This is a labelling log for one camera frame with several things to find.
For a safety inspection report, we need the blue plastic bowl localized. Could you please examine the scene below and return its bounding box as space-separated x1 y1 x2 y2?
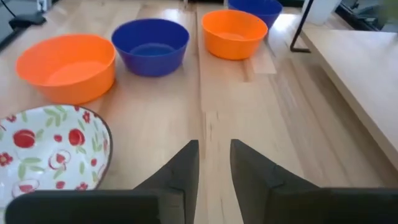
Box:
227 0 284 29
111 18 190 78

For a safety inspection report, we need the wooden shelf with black legs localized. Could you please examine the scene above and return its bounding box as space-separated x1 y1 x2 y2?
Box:
290 0 398 172

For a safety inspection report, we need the green floral ceramic bowl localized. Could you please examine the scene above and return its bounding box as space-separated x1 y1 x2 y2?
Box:
0 105 113 218

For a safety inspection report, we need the black power adapter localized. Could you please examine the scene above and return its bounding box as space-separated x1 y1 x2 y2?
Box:
8 12 47 30

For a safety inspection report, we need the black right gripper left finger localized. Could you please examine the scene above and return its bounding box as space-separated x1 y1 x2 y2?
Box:
4 139 200 224

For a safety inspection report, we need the orange plastic bowl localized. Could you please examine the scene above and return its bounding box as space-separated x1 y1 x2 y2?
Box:
14 33 118 106
201 9 269 61

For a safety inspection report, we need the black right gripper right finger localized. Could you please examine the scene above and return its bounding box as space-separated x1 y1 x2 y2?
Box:
229 139 398 224

